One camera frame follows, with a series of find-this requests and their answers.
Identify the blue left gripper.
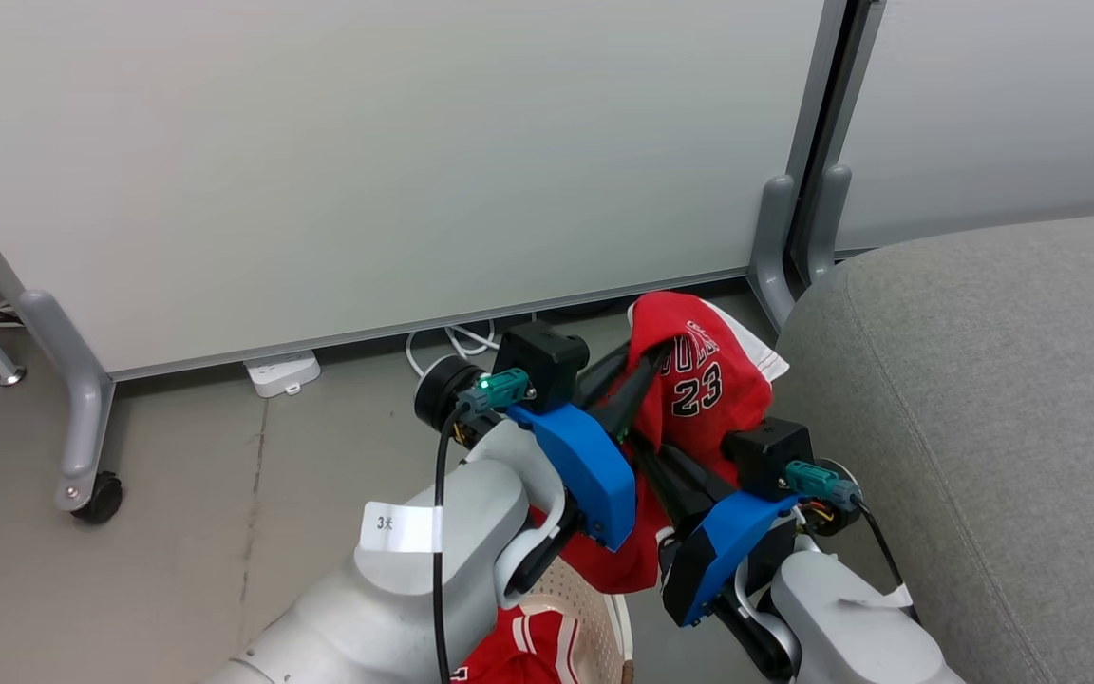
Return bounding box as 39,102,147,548
506,342,674,554

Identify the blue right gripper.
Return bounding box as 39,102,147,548
627,433,802,628

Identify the red number 23 jersey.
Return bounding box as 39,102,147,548
528,290,791,596

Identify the red garment with white stripes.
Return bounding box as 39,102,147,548
452,606,588,684

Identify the cream perforated laundry basket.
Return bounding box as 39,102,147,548
507,559,636,684

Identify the grey fabric sofa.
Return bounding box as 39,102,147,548
773,209,1094,684

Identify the large white partition panel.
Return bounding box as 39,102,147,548
0,0,854,383

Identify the white power strip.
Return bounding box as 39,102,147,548
243,349,323,399

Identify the small white partition panel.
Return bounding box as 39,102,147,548
834,0,1094,259

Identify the grey partition foot with caster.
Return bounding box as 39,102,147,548
17,289,124,525

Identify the right black cable teal plug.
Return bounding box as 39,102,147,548
783,460,923,626

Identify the black cable teal plug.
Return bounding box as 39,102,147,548
783,460,923,626
430,369,535,684

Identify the looped white cable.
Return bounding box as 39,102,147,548
404,320,502,380

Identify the left black cable teal plug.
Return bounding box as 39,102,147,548
430,369,535,684

